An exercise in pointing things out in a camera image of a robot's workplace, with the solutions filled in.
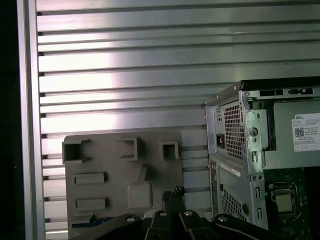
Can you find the CPU socket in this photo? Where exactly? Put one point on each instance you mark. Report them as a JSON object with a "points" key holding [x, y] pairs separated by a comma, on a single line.
{"points": [[282, 186]]}

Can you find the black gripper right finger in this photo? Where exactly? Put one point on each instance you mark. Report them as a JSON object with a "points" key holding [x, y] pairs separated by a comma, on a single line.
{"points": [[192, 225]]}

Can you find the grey plastic parts rack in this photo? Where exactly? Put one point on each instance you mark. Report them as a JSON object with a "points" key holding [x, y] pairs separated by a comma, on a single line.
{"points": [[112, 175]]}

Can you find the black open PC case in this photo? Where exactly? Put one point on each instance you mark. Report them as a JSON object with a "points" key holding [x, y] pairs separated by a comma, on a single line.
{"points": [[250, 155]]}

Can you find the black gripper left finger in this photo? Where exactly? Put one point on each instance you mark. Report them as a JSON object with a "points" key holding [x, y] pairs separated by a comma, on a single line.
{"points": [[157, 225]]}

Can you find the grey power supply unit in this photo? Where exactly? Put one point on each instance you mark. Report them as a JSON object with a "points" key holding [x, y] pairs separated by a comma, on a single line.
{"points": [[282, 155]]}

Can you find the green motherboard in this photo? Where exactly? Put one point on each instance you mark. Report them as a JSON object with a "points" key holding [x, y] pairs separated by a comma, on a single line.
{"points": [[301, 197]]}

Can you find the silver CPU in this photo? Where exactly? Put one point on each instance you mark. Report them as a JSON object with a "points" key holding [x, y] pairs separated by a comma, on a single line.
{"points": [[285, 203]]}

